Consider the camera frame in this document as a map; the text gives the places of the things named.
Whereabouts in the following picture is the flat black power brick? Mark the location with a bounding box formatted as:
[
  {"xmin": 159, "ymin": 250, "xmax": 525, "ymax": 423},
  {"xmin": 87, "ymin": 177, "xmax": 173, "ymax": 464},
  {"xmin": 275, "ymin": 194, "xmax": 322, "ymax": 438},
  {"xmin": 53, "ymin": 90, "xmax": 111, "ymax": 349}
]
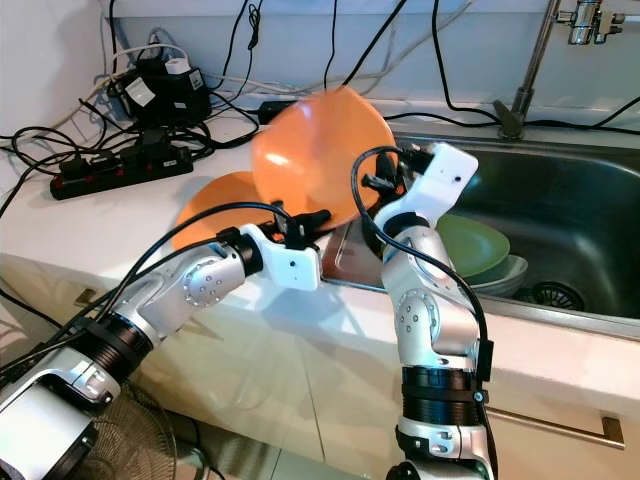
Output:
[{"xmin": 256, "ymin": 97, "xmax": 298, "ymax": 124}]

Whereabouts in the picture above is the black power brick cable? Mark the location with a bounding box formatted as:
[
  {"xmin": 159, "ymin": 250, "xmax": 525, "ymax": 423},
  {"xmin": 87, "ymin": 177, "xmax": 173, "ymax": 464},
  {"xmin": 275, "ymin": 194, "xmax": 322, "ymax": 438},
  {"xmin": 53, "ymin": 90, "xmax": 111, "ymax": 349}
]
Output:
[{"xmin": 342, "ymin": 0, "xmax": 409, "ymax": 89}]

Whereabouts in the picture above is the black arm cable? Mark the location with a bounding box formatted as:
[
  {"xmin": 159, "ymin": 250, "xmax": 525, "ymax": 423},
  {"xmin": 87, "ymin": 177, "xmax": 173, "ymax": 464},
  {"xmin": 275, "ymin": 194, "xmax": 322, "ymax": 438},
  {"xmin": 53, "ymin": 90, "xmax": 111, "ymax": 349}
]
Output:
[
  {"xmin": 0, "ymin": 201, "xmax": 296, "ymax": 401},
  {"xmin": 350, "ymin": 145, "xmax": 494, "ymax": 383}
]

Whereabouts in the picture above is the white kitchen cabinet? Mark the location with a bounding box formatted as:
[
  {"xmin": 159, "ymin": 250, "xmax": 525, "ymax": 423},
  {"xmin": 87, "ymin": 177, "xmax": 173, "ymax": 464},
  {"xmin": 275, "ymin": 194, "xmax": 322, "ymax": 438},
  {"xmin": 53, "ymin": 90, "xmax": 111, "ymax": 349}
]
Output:
[{"xmin": 150, "ymin": 295, "xmax": 640, "ymax": 480}]

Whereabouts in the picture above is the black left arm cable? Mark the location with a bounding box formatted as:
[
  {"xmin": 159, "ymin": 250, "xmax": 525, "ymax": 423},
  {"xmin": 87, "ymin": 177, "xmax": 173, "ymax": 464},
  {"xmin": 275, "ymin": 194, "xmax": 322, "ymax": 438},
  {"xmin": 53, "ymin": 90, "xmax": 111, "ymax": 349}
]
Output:
[{"xmin": 0, "ymin": 201, "xmax": 296, "ymax": 401}]

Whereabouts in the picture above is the black power strip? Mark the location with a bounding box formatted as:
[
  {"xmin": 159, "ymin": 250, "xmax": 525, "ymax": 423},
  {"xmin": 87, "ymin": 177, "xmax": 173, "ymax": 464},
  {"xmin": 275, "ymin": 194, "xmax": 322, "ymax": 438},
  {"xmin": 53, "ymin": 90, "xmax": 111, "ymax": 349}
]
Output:
[{"xmin": 49, "ymin": 146, "xmax": 194, "ymax": 202}]

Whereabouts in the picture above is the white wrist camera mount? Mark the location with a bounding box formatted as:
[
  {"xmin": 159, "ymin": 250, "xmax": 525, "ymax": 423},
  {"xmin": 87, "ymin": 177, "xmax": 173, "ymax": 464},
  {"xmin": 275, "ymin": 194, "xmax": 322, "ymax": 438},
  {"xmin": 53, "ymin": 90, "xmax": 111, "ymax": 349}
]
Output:
[
  {"xmin": 249, "ymin": 221, "xmax": 325, "ymax": 294},
  {"xmin": 379, "ymin": 141, "xmax": 480, "ymax": 243}
]

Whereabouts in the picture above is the chrome kitchen faucet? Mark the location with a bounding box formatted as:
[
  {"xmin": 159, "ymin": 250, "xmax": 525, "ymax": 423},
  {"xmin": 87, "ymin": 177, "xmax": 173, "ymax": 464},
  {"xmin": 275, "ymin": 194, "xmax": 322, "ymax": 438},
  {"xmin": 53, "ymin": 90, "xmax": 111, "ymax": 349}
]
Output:
[{"xmin": 494, "ymin": 0, "xmax": 632, "ymax": 140}]

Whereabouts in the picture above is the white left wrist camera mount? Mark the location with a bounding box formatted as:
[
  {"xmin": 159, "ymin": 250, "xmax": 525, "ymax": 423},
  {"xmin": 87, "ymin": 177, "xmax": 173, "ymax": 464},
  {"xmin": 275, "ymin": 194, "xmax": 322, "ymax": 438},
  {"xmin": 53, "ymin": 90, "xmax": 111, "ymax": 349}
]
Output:
[{"xmin": 249, "ymin": 221, "xmax": 325, "ymax": 294}]

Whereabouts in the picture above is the brass drawer handle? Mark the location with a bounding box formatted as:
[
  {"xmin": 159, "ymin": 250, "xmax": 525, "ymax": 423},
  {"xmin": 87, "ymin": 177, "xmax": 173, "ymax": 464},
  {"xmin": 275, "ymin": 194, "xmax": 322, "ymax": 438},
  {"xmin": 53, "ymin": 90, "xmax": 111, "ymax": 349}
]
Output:
[{"xmin": 488, "ymin": 404, "xmax": 627, "ymax": 449}]

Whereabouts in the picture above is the metal sink drain strainer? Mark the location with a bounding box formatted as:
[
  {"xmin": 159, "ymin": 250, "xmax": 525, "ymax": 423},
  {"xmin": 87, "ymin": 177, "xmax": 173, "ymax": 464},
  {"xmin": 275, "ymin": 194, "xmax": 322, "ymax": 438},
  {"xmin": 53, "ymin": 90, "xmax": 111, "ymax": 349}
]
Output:
[{"xmin": 524, "ymin": 282, "xmax": 583, "ymax": 310}]

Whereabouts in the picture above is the stainless steel sink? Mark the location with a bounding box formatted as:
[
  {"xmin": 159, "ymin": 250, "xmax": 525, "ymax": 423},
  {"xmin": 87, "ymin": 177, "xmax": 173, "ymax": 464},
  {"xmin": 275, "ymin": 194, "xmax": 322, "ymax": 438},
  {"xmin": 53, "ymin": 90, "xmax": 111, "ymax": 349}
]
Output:
[{"xmin": 319, "ymin": 134, "xmax": 640, "ymax": 343}]

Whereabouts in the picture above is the orange plastic bowl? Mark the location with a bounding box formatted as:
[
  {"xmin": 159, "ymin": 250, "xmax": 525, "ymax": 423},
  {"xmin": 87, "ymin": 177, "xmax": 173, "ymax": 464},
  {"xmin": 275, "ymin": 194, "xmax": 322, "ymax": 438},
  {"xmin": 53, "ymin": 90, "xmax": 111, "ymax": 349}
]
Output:
[{"xmin": 249, "ymin": 84, "xmax": 402, "ymax": 230}]

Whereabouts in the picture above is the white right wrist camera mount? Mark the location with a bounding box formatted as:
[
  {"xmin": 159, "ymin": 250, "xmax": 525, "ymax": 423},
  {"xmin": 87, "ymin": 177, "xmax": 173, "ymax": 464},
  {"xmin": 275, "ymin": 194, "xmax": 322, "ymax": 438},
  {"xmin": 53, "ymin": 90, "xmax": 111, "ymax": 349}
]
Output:
[{"xmin": 379, "ymin": 141, "xmax": 480, "ymax": 243}]

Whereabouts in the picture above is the green plate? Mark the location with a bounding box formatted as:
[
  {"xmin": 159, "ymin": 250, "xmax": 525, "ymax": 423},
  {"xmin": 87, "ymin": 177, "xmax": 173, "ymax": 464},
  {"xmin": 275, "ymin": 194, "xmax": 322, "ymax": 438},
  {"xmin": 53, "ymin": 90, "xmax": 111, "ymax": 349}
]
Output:
[{"xmin": 434, "ymin": 212, "xmax": 512, "ymax": 282}]

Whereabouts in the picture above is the pale grey bowl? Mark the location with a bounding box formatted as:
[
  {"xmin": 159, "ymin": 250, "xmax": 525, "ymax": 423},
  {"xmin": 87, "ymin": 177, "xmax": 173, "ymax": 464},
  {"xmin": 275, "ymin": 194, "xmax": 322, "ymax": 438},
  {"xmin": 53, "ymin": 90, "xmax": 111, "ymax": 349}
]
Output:
[{"xmin": 469, "ymin": 254, "xmax": 530, "ymax": 297}]

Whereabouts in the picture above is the thick black cable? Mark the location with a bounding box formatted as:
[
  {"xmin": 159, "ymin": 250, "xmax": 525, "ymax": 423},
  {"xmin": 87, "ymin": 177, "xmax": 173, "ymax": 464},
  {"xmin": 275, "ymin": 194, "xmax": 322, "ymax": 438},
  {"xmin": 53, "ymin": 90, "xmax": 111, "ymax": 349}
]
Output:
[{"xmin": 431, "ymin": 0, "xmax": 503, "ymax": 123}]

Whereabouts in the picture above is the orange plastic plate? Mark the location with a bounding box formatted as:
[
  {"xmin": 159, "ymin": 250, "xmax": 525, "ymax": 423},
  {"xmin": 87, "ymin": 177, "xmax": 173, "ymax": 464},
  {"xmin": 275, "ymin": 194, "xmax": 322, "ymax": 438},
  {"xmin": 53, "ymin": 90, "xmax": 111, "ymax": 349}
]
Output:
[{"xmin": 171, "ymin": 171, "xmax": 287, "ymax": 252}]

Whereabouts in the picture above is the black power strip cord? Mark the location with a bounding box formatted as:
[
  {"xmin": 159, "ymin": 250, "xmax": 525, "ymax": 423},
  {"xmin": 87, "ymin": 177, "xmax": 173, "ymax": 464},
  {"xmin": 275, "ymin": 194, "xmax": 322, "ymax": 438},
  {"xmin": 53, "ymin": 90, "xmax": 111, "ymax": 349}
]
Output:
[{"xmin": 0, "ymin": 288, "xmax": 63, "ymax": 333}]

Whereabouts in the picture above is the black power adapter stack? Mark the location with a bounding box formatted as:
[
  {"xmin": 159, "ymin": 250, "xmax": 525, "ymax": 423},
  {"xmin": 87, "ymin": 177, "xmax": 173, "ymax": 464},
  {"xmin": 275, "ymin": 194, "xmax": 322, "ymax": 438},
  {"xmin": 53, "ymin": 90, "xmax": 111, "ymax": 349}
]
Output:
[{"xmin": 104, "ymin": 54, "xmax": 212, "ymax": 130}]

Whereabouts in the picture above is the thin knotted black cable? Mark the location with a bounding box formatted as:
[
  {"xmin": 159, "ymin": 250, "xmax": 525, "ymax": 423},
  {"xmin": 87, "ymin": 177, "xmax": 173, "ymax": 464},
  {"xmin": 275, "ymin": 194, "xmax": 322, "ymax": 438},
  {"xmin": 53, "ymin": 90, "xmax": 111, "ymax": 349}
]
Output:
[{"xmin": 225, "ymin": 0, "xmax": 262, "ymax": 106}]

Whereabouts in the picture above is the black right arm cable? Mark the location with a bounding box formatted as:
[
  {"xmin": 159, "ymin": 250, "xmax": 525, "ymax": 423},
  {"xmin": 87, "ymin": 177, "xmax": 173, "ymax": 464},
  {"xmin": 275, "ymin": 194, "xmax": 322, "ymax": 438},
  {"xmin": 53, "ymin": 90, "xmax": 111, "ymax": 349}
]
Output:
[{"xmin": 350, "ymin": 145, "xmax": 494, "ymax": 383}]

